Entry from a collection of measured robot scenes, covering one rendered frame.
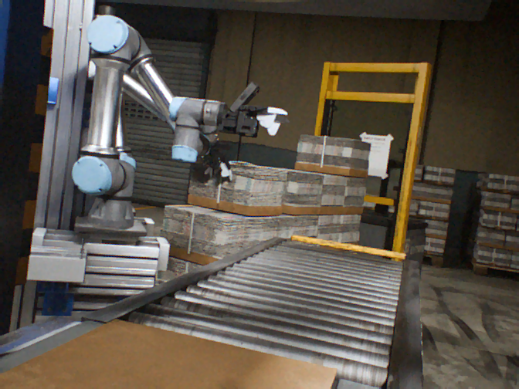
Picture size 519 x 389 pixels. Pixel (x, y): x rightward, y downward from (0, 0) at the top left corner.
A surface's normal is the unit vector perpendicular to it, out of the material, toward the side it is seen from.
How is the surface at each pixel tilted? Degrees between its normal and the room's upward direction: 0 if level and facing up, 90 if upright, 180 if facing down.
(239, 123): 82
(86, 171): 98
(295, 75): 90
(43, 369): 0
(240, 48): 90
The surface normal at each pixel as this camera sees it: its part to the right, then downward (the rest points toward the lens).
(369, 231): -0.56, -0.03
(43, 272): 0.28, 0.09
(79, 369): 0.13, -0.99
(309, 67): -0.28, 0.01
